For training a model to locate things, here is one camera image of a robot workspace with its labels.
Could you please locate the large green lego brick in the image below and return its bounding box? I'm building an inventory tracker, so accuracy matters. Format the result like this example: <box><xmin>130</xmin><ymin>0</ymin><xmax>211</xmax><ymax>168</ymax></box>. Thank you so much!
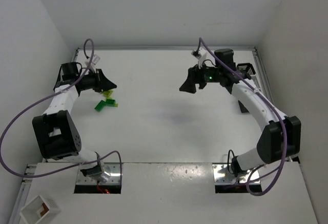
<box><xmin>105</xmin><ymin>99</ymin><xmax>116</xmax><ymax>107</ymax></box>

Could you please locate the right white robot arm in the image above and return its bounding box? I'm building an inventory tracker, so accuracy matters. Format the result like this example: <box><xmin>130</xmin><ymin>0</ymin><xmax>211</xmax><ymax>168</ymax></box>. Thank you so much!
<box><xmin>179</xmin><ymin>48</ymin><xmax>301</xmax><ymax>176</ymax></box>

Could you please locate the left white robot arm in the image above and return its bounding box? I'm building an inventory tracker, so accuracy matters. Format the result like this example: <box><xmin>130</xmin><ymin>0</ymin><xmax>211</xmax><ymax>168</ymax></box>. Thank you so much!
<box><xmin>32</xmin><ymin>62</ymin><xmax>117</xmax><ymax>180</ymax></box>

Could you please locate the yellow-green lego brick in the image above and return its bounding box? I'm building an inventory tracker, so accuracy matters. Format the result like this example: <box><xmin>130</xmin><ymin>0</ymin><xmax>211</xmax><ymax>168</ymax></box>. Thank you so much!
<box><xmin>102</xmin><ymin>90</ymin><xmax>113</xmax><ymax>99</ymax></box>

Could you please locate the far black slatted container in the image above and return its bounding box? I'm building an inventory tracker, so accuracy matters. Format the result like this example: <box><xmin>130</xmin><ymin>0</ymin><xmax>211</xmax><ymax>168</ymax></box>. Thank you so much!
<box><xmin>236</xmin><ymin>63</ymin><xmax>256</xmax><ymax>75</ymax></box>

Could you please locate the black slatted container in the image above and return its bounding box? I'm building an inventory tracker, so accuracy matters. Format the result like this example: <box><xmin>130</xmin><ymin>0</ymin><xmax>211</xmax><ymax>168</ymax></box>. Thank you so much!
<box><xmin>238</xmin><ymin>101</ymin><xmax>249</xmax><ymax>114</ymax></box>
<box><xmin>236</xmin><ymin>63</ymin><xmax>256</xmax><ymax>75</ymax></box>

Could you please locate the middle white slatted container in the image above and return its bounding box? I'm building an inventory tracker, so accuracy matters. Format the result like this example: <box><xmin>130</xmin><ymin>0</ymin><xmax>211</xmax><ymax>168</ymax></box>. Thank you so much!
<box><xmin>251</xmin><ymin>75</ymin><xmax>261</xmax><ymax>90</ymax></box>

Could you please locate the white slatted container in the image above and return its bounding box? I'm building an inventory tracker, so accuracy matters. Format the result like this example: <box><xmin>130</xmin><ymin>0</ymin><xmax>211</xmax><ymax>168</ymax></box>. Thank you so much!
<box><xmin>251</xmin><ymin>75</ymin><xmax>261</xmax><ymax>90</ymax></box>
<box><xmin>20</xmin><ymin>195</ymin><xmax>62</xmax><ymax>224</ymax></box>

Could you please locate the near black slatted container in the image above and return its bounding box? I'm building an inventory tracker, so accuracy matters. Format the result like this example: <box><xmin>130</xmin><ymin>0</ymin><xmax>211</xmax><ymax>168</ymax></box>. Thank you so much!
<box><xmin>238</xmin><ymin>101</ymin><xmax>249</xmax><ymax>114</ymax></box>

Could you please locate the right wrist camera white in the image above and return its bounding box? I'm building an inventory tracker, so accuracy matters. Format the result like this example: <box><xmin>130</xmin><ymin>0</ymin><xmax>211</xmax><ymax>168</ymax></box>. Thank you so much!
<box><xmin>192</xmin><ymin>47</ymin><xmax>207</xmax><ymax>69</ymax></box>

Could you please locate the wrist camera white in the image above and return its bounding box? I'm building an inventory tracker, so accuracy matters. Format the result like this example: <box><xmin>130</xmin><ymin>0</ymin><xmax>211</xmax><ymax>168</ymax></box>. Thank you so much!
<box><xmin>85</xmin><ymin>54</ymin><xmax>100</xmax><ymax>73</ymax></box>
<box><xmin>192</xmin><ymin>47</ymin><xmax>207</xmax><ymax>69</ymax></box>

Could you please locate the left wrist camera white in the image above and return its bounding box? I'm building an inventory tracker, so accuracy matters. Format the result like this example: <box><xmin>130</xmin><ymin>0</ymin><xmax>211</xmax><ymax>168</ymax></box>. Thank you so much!
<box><xmin>85</xmin><ymin>54</ymin><xmax>100</xmax><ymax>73</ymax></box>

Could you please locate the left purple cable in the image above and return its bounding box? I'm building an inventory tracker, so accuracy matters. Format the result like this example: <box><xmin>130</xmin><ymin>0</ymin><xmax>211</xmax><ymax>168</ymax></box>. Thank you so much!
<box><xmin>0</xmin><ymin>38</ymin><xmax>121</xmax><ymax>178</ymax></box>

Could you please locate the purple cable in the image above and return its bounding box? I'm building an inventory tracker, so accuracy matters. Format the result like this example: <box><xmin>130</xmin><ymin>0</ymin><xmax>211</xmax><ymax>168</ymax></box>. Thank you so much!
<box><xmin>197</xmin><ymin>37</ymin><xmax>288</xmax><ymax>196</ymax></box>
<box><xmin>0</xmin><ymin>38</ymin><xmax>121</xmax><ymax>178</ymax></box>

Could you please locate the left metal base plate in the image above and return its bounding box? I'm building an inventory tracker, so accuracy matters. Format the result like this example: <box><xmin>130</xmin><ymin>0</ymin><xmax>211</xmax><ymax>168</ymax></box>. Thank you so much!
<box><xmin>76</xmin><ymin>162</ymin><xmax>121</xmax><ymax>186</ymax></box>

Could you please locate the metal base plate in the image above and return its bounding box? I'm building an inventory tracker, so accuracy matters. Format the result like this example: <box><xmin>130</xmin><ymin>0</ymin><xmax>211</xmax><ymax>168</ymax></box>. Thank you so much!
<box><xmin>76</xmin><ymin>162</ymin><xmax>121</xmax><ymax>186</ymax></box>
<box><xmin>212</xmin><ymin>164</ymin><xmax>252</xmax><ymax>186</ymax></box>

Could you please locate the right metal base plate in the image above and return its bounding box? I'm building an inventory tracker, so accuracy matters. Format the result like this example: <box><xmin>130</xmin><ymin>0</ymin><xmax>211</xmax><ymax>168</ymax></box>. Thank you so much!
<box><xmin>212</xmin><ymin>164</ymin><xmax>252</xmax><ymax>186</ymax></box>

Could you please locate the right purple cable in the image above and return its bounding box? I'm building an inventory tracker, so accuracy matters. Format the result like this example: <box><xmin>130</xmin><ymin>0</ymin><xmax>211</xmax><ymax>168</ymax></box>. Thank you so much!
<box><xmin>197</xmin><ymin>37</ymin><xmax>288</xmax><ymax>196</ymax></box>

